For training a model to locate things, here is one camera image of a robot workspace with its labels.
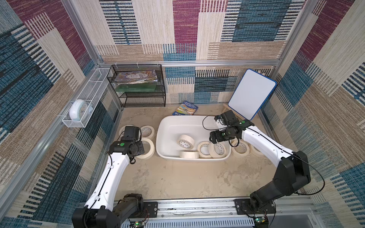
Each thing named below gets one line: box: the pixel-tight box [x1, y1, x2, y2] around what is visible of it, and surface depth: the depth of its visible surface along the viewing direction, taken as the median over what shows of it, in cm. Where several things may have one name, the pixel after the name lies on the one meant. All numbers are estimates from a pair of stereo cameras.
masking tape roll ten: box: [208, 141, 228, 159], surface depth 91 cm
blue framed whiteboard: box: [227, 68, 277, 121], surface depth 93 cm
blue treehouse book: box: [172, 100, 199, 116], surface depth 117 cm
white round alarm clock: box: [68, 99, 94, 122], surface depth 64 cm
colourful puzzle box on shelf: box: [114, 69, 159, 85], surface depth 83 cm
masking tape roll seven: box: [176, 134, 195, 150], surface depth 93 cm
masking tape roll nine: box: [197, 141, 212, 159], surface depth 95 cm
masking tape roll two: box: [140, 124, 155, 140], surface depth 105 cm
